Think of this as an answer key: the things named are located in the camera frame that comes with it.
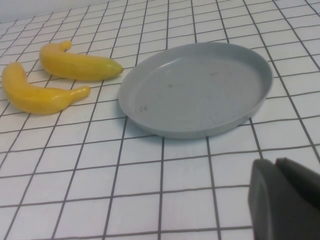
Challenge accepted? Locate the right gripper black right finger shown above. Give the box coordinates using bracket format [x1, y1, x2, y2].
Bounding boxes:
[274, 156, 320, 208]

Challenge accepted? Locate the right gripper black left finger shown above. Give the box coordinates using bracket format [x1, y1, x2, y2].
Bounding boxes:
[247, 157, 320, 240]

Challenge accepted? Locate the yellow banana green pointed tip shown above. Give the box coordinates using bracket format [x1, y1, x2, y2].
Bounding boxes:
[39, 40, 125, 82]

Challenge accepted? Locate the yellow banana blunt stem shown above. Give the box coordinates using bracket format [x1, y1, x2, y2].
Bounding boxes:
[1, 61, 91, 116]

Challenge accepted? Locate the grey round plate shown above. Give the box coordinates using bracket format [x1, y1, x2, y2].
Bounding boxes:
[117, 42, 274, 140]

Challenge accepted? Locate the white black grid tablecloth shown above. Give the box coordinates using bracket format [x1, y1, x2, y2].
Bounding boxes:
[0, 0, 320, 240]

